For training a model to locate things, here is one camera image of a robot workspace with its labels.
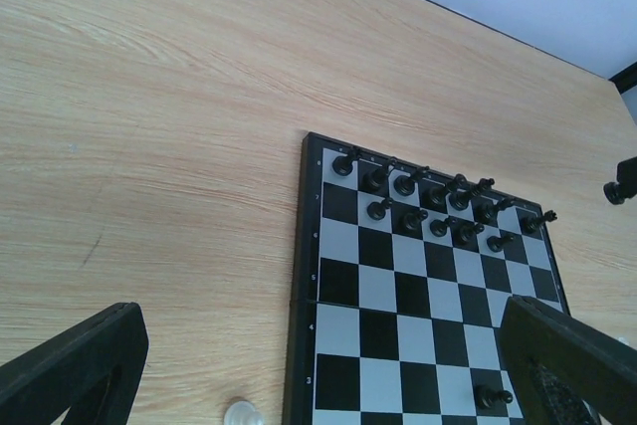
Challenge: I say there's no white chess piece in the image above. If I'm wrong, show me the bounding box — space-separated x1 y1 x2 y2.
223 398 265 425

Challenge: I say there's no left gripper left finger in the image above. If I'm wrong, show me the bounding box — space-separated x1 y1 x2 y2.
1 303 149 424

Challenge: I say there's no black white chessboard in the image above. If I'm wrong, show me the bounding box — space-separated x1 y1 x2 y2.
282 133 568 424

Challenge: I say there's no black chess piece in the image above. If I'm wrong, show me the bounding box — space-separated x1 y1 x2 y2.
449 178 495 211
363 157 397 192
393 166 430 196
422 173 467 213
520 210 557 234
474 384 514 410
331 146 361 177
366 197 393 221
400 209 429 235
453 223 484 247
474 197 515 226
429 216 457 238
487 233 516 252

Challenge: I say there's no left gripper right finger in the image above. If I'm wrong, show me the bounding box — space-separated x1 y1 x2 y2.
500 295 636 424

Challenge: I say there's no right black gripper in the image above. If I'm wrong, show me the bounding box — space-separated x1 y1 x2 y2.
603 157 637 205

